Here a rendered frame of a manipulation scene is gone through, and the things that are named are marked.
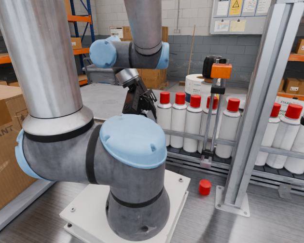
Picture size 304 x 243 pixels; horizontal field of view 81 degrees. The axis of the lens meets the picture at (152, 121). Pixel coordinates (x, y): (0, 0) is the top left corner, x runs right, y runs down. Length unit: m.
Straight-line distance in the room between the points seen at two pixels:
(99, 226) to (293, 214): 0.50
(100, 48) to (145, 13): 0.18
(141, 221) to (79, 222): 0.15
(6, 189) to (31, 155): 0.27
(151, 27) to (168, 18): 5.02
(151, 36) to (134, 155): 0.28
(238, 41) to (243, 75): 0.81
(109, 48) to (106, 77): 2.30
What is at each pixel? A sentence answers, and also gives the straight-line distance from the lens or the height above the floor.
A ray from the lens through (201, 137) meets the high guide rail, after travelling 0.61.
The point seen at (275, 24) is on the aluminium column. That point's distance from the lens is 0.41.
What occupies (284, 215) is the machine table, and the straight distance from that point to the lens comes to 0.64.
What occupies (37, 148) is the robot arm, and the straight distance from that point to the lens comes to 0.35.
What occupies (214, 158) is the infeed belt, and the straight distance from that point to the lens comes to 0.66.
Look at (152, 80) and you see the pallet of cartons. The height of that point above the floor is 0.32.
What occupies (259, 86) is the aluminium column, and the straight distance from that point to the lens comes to 0.42.
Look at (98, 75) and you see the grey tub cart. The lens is 2.86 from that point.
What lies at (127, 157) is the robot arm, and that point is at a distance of 0.28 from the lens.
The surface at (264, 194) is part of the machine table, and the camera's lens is 0.67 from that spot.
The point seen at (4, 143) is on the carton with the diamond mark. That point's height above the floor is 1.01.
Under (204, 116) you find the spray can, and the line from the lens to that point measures 0.60.
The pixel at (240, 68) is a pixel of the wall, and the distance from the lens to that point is 5.11.
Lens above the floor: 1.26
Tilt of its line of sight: 26 degrees down
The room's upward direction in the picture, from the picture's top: straight up
